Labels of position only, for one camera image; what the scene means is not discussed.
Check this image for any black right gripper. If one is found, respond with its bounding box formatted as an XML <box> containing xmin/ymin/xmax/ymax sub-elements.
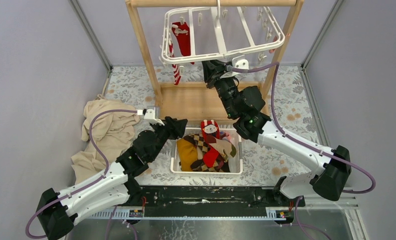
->
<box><xmin>201</xmin><ymin>55</ymin><xmax>239</xmax><ymax>118</ymax></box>

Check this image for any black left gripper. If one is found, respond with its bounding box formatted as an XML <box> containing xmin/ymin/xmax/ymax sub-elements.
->
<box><xmin>148</xmin><ymin>117</ymin><xmax>187</xmax><ymax>163</ymax></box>

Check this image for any wooden hanger stand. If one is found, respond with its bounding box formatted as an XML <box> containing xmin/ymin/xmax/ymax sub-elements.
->
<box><xmin>125</xmin><ymin>0</ymin><xmax>303</xmax><ymax>123</ymax></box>

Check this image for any mustard yellow sock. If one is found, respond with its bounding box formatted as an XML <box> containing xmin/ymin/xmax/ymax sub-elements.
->
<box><xmin>176</xmin><ymin>135</ymin><xmax>198</xmax><ymax>172</ymax></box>

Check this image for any pink patterned sock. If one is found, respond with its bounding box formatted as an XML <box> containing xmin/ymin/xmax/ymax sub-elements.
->
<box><xmin>220</xmin><ymin>131</ymin><xmax>235</xmax><ymax>144</ymax></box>

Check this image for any red bow sock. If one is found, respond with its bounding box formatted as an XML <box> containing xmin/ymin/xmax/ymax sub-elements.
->
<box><xmin>200</xmin><ymin>119</ymin><xmax>220</xmax><ymax>168</ymax></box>

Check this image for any beige sock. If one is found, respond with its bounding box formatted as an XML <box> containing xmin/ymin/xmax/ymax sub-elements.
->
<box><xmin>211</xmin><ymin>139</ymin><xmax>237</xmax><ymax>163</ymax></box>

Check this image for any red white striped sock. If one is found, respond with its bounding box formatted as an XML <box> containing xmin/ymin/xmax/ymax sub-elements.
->
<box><xmin>168</xmin><ymin>37</ymin><xmax>181</xmax><ymax>86</ymax></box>

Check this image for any white plastic basket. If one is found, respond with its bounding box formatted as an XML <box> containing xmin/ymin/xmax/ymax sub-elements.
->
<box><xmin>170</xmin><ymin>128</ymin><xmax>243</xmax><ymax>178</ymax></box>

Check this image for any plain red sock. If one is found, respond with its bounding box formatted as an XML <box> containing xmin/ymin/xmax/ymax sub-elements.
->
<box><xmin>171</xmin><ymin>21</ymin><xmax>191</xmax><ymax>57</ymax></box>

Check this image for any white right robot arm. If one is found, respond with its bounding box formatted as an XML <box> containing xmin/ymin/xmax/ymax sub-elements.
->
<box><xmin>202</xmin><ymin>60</ymin><xmax>351</xmax><ymax>206</ymax></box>

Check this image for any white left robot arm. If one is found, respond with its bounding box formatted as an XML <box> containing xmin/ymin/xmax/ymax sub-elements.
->
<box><xmin>32</xmin><ymin>116</ymin><xmax>188</xmax><ymax>240</ymax></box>

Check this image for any white plastic clip hanger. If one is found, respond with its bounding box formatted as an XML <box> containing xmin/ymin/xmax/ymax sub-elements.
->
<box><xmin>159</xmin><ymin>5</ymin><xmax>288</xmax><ymax>67</ymax></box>

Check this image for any beige crumpled cloth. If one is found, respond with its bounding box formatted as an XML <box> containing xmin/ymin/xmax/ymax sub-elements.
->
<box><xmin>71</xmin><ymin>94</ymin><xmax>140</xmax><ymax>184</ymax></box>

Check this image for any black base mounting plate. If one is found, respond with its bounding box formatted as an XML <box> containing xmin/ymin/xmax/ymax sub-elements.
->
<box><xmin>122</xmin><ymin>186</ymin><xmax>305</xmax><ymax>218</ymax></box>

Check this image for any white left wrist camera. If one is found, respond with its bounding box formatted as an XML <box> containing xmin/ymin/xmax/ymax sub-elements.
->
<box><xmin>136</xmin><ymin>105</ymin><xmax>165</xmax><ymax>126</ymax></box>

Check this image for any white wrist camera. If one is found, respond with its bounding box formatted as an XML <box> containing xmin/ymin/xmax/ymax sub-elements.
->
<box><xmin>221</xmin><ymin>55</ymin><xmax>249</xmax><ymax>79</ymax></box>
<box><xmin>136</xmin><ymin>105</ymin><xmax>165</xmax><ymax>126</ymax></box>

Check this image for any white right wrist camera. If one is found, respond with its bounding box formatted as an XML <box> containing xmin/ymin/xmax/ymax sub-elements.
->
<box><xmin>221</xmin><ymin>55</ymin><xmax>249</xmax><ymax>79</ymax></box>

